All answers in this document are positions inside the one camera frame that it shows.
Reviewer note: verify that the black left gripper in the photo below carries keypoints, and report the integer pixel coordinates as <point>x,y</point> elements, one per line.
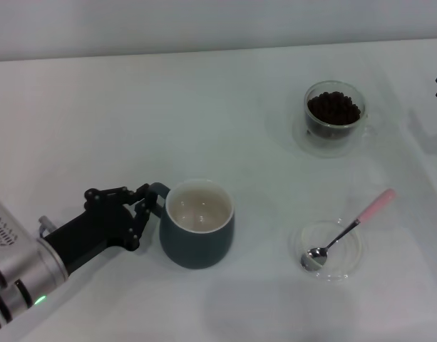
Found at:
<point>97,228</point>

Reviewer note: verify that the dark teal ceramic mug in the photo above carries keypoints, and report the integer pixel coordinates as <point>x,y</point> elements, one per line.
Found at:
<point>196,249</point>

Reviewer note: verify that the clear double-wall glass cup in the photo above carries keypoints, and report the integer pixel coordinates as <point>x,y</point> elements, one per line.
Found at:
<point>362,107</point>

